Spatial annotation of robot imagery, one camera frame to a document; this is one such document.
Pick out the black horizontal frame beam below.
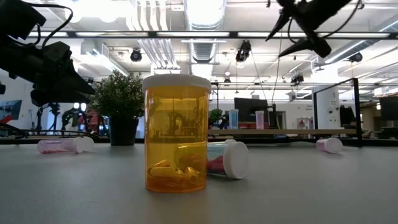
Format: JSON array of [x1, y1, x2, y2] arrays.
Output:
[[26, 30, 398, 40]]

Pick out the large orange medicine bottle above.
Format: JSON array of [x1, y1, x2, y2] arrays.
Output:
[[142, 73, 213, 194]]

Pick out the green potted plant black pot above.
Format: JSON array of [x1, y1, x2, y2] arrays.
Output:
[[88, 70, 146, 146]]

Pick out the blue red wall poster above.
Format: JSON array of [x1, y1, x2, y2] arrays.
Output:
[[0, 99, 23, 125]]

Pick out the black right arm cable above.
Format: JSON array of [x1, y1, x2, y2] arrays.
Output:
[[286, 0, 364, 44]]

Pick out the teal medicine bottle red pills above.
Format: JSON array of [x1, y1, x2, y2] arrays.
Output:
[[206, 139, 250, 180]]

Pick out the silver ribbed ventilation duct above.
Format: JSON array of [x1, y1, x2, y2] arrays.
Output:
[[183, 0, 228, 63]]

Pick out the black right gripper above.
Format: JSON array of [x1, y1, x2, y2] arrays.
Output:
[[266, 0, 352, 59]]

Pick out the person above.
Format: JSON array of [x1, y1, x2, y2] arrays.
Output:
[[86, 108, 101, 133]]

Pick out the wooden shelf board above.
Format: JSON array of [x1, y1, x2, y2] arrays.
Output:
[[207, 128, 358, 136]]

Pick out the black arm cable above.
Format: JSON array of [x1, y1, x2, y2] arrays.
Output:
[[286, 0, 364, 44], [24, 1, 74, 47]]

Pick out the dark background cabinet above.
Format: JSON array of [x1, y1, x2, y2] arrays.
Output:
[[379, 96, 398, 139]]

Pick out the black aluminium table frame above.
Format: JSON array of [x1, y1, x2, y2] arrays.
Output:
[[0, 136, 398, 147]]

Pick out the pink medicine bottle white cap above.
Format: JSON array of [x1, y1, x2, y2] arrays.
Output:
[[255, 110, 265, 130], [315, 137, 344, 154], [37, 137, 85, 155]]

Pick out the small green background plant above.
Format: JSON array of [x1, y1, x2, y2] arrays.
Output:
[[208, 108, 224, 129]]

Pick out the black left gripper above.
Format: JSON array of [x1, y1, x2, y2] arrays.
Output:
[[0, 34, 96, 108]]

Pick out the white square pillar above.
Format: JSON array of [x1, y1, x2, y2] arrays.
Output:
[[312, 67, 340, 130]]

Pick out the black shelf side frame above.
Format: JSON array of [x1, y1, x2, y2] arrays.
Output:
[[312, 77, 364, 147]]

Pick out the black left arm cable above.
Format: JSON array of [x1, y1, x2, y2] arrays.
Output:
[[24, 1, 74, 47]]

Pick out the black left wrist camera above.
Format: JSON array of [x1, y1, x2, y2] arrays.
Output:
[[43, 40, 73, 65]]

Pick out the black background monitor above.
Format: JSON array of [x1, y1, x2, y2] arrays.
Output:
[[234, 97, 269, 124], [339, 105, 357, 130]]

